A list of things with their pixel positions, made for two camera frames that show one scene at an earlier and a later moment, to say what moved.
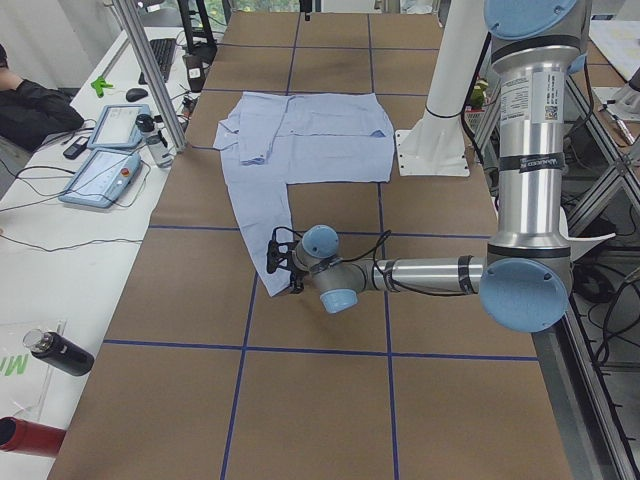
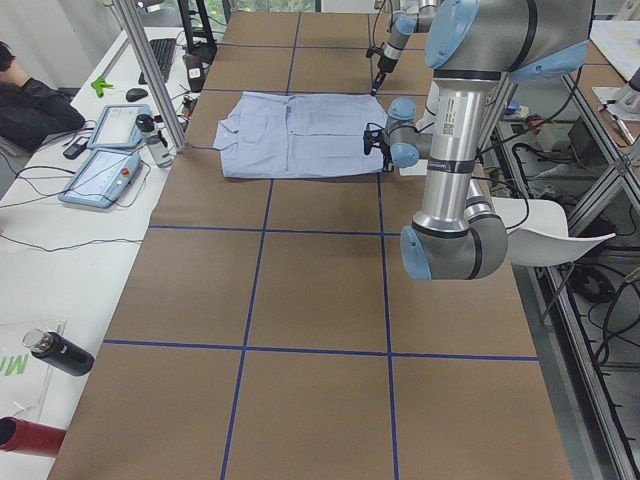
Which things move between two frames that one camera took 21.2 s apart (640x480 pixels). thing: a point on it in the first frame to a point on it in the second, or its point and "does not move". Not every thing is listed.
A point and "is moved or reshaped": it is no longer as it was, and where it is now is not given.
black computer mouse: [134, 94] does not move
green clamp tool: [99, 84] does not move
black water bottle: [59, 352] does not move
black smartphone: [76, 148] does not move
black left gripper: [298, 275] to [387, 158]
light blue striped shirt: [269, 140] is moved or reshaped
